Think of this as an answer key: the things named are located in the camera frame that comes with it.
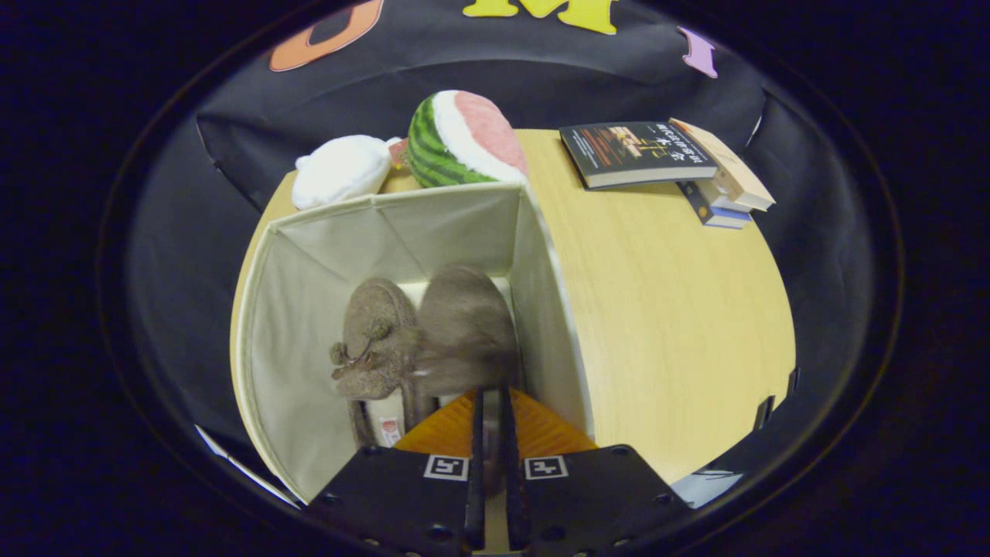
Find cream cover book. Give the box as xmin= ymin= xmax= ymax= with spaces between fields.
xmin=669 ymin=118 xmax=777 ymax=213

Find white plush toy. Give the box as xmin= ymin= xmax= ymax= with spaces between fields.
xmin=291 ymin=135 xmax=403 ymax=211

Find blue cover book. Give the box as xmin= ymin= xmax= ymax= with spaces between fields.
xmin=677 ymin=179 xmax=755 ymax=231

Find brown shoe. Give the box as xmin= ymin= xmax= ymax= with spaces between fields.
xmin=418 ymin=265 xmax=521 ymax=399
xmin=330 ymin=277 xmax=425 ymax=449

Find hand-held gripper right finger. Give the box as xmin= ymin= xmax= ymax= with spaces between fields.
xmin=498 ymin=387 xmax=689 ymax=555

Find watermelon slice plush toy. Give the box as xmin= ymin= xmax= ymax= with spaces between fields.
xmin=406 ymin=90 xmax=530 ymax=189

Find cream fabric storage box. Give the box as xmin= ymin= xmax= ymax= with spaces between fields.
xmin=230 ymin=182 xmax=596 ymax=504

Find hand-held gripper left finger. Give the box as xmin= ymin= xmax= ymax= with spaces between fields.
xmin=306 ymin=388 xmax=486 ymax=555

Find black cover book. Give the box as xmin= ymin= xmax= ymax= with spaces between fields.
xmin=558 ymin=120 xmax=719 ymax=190

